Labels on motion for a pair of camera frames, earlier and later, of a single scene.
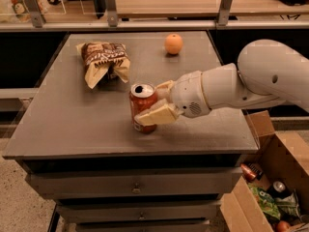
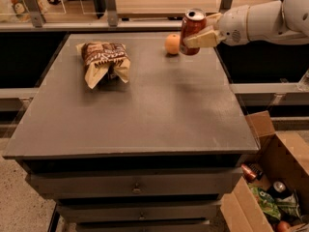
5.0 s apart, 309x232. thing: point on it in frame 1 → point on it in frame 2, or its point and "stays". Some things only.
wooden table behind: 194,1 stays
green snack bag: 266,202 stays
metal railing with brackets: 111,20 stays
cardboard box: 279,158 stays
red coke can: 141,95 → 193,20
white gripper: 187,93 → 232,25
